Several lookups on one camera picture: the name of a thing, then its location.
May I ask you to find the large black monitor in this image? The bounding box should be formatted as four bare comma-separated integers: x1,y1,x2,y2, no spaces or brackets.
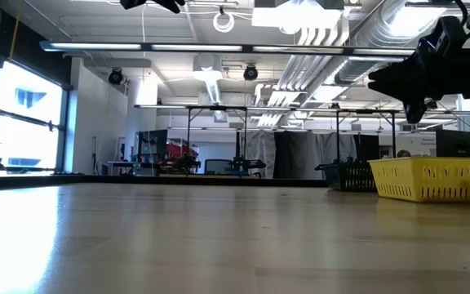
436,129,470,158

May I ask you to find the black right camera cable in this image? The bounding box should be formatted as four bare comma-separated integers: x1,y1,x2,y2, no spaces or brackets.
453,0,470,25

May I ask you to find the large window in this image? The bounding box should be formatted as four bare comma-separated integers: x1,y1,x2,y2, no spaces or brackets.
0,60,68,173

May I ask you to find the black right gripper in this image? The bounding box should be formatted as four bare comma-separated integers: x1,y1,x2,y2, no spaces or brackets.
367,16,470,125

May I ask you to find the yellow plastic basket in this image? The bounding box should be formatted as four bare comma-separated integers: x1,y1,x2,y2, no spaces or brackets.
368,157,470,204

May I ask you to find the white patterned curtain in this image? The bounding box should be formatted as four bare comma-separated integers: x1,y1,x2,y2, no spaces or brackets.
245,130,277,179

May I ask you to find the dark curtain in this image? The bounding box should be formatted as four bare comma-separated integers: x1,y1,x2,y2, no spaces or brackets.
273,130,326,180

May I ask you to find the black plastic basket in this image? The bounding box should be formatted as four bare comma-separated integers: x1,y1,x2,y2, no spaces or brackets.
314,158,378,193

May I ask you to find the white cable coil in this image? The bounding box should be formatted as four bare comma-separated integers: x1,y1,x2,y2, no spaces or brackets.
212,11,236,34

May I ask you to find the long ceiling light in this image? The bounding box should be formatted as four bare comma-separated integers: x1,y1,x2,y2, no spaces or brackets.
39,40,244,52

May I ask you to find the black table edge rail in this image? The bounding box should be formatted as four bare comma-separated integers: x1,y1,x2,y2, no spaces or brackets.
0,174,328,189

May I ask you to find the red equipment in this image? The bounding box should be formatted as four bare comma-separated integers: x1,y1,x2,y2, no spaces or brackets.
165,140,200,163

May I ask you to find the round black ceiling camera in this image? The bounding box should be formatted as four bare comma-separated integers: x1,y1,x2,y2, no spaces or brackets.
108,68,124,86
242,64,259,82

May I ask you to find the black metal table frame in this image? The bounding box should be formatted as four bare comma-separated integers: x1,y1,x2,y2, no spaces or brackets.
335,108,398,161
184,105,249,177

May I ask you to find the black background robot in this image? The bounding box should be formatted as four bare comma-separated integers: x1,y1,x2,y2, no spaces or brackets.
228,156,267,176

